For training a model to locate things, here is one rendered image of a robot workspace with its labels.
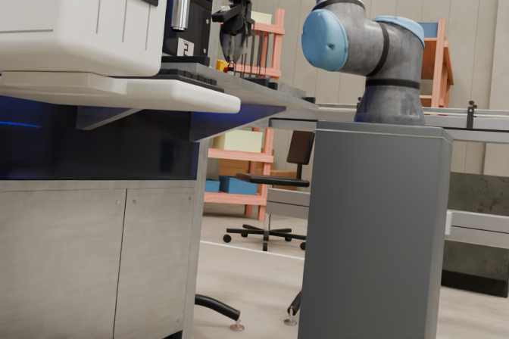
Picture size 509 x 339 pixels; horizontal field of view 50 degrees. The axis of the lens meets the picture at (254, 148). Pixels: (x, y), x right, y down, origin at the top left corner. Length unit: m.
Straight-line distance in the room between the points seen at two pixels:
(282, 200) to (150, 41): 1.89
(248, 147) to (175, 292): 4.05
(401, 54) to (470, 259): 2.44
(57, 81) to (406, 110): 0.69
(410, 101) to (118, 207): 0.84
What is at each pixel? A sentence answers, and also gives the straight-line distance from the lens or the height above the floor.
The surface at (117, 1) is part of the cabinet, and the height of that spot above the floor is 0.88.
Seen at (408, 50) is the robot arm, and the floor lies 0.95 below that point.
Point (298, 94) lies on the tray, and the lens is 1.63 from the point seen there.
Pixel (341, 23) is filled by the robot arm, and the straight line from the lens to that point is 1.10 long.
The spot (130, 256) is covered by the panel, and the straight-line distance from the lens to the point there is 1.64.
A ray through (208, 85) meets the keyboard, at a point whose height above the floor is 0.81.
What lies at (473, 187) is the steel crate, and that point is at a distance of 3.46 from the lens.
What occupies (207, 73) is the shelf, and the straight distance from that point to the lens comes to 1.13.
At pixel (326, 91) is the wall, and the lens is 8.99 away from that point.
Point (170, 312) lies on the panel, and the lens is 1.86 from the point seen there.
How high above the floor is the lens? 0.71
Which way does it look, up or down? 1 degrees up
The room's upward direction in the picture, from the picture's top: 5 degrees clockwise
